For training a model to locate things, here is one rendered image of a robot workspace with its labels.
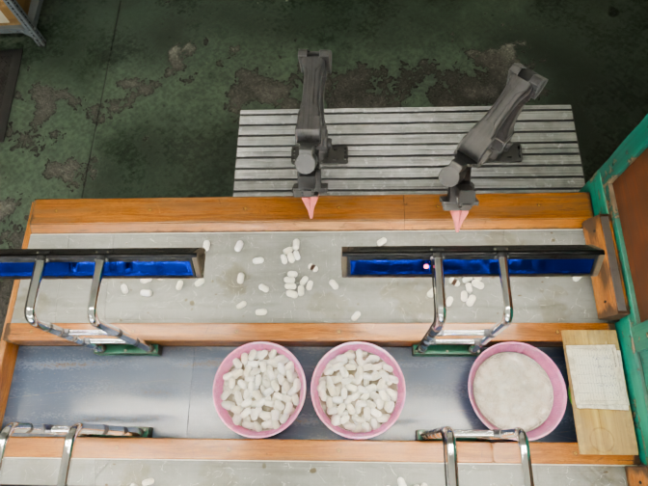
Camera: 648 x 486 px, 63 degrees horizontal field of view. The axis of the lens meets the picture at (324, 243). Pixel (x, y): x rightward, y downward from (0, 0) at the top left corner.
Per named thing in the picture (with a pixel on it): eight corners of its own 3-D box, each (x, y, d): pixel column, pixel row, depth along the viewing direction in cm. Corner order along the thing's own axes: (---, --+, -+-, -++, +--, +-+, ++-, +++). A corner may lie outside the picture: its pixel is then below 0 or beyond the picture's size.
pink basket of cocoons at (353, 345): (300, 365, 162) (297, 361, 154) (381, 334, 165) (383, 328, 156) (332, 453, 153) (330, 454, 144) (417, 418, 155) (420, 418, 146)
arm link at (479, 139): (481, 162, 143) (553, 67, 140) (453, 144, 145) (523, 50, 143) (480, 172, 155) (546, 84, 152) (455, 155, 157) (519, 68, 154)
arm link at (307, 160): (322, 175, 146) (323, 130, 142) (290, 174, 147) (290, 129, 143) (325, 166, 157) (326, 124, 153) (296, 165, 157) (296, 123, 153)
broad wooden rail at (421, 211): (62, 220, 195) (34, 198, 178) (568, 214, 186) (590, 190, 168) (55, 251, 191) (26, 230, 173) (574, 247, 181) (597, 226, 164)
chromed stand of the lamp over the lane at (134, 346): (108, 296, 173) (31, 249, 132) (169, 296, 172) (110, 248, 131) (98, 355, 167) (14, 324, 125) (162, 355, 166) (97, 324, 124)
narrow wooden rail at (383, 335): (26, 330, 173) (5, 322, 163) (598, 330, 164) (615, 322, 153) (22, 346, 171) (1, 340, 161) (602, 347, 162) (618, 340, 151)
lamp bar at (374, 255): (340, 248, 136) (340, 238, 130) (590, 246, 133) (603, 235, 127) (341, 278, 134) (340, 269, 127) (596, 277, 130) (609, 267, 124)
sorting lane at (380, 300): (33, 236, 178) (29, 233, 176) (591, 231, 168) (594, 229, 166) (13, 325, 167) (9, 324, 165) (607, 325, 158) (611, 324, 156)
